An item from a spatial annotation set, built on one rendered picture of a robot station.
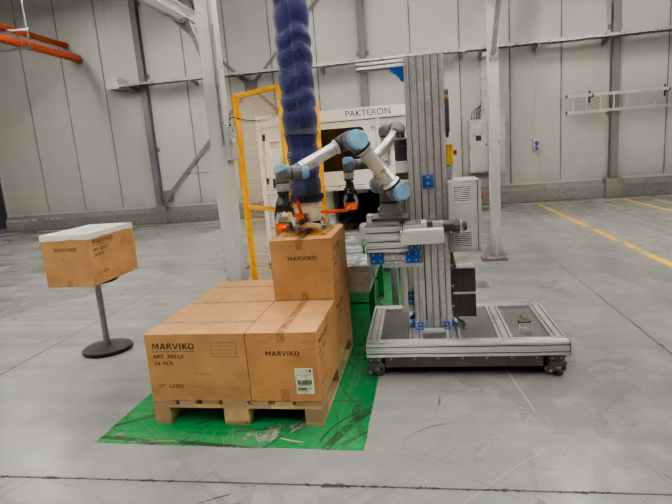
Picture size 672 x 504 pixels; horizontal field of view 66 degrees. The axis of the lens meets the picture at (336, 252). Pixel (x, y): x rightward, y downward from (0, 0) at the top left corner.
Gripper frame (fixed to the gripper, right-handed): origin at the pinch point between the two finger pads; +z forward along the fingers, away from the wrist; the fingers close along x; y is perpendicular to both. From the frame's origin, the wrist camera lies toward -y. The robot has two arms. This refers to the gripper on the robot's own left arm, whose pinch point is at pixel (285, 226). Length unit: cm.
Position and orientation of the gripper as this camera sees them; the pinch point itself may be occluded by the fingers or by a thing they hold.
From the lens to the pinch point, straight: 295.2
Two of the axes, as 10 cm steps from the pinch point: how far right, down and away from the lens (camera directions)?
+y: 1.6, -2.0, 9.7
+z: 0.7, 9.8, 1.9
